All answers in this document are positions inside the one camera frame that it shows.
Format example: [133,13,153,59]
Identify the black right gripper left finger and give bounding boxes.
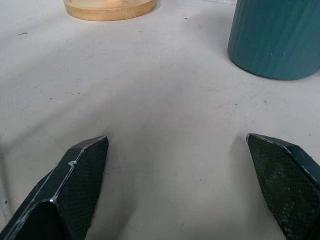
[0,135,110,240]

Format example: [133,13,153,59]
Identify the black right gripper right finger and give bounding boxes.
[246,133,320,240]

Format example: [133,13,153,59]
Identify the teal ribbed ceramic cup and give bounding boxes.
[227,0,320,81]

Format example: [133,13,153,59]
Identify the round wooden base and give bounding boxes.
[63,0,157,22]

